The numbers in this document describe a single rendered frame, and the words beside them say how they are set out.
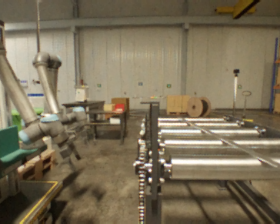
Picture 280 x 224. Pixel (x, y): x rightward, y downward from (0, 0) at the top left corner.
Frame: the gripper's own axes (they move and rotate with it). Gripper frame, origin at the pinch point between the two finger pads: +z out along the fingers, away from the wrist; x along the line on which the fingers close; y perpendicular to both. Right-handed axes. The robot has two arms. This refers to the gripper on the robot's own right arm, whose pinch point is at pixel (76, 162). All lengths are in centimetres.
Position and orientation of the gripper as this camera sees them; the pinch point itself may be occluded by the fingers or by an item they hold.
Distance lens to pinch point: 112.2
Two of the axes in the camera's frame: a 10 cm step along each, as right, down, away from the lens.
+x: 1.7, 2.4, -9.6
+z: 3.8, 8.8, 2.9
